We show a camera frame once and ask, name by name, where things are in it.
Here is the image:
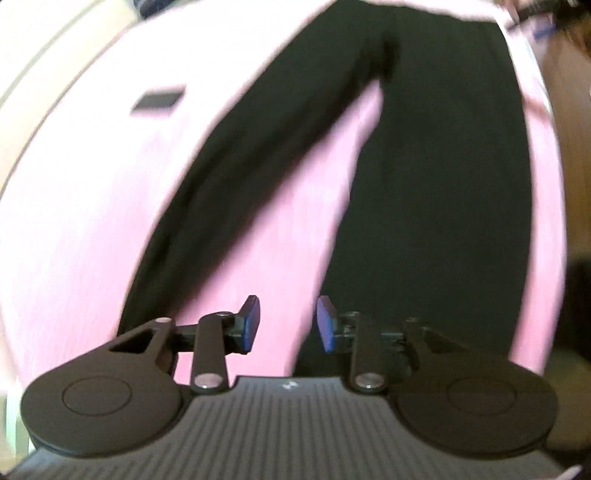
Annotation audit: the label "small black rectangular object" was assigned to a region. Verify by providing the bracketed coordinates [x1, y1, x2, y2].
[131, 89, 186, 112]

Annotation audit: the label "black pants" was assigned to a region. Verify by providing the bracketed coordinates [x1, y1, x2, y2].
[115, 0, 548, 377]

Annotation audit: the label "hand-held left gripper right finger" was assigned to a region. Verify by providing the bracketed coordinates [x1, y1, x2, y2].
[316, 295, 467, 395]

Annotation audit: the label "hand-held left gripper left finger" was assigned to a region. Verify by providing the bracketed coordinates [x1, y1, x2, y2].
[108, 295, 262, 396]

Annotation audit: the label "pink blanket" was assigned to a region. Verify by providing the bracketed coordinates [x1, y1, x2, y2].
[0, 0, 571, 398]

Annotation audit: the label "beige headboard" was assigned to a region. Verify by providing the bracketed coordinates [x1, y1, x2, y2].
[0, 0, 153, 185]

